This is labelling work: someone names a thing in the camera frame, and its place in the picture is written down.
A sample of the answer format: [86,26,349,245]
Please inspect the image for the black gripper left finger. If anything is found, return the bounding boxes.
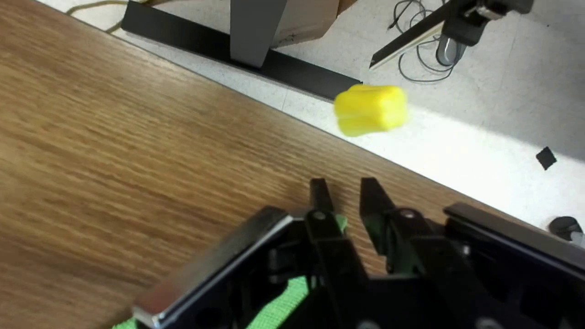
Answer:
[301,178,369,296]

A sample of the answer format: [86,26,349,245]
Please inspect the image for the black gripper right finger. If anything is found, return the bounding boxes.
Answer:
[358,176,442,278]

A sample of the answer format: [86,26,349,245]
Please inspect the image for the black square floor marker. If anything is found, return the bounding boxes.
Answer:
[533,145,559,172]

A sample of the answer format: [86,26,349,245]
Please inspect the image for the black tripod leg clamp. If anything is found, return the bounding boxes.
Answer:
[367,0,537,72]

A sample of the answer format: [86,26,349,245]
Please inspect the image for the loose floor cables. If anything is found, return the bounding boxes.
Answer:
[389,0,468,86]

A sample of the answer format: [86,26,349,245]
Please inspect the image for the grey post with black foot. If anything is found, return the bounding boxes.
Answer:
[118,0,362,101]

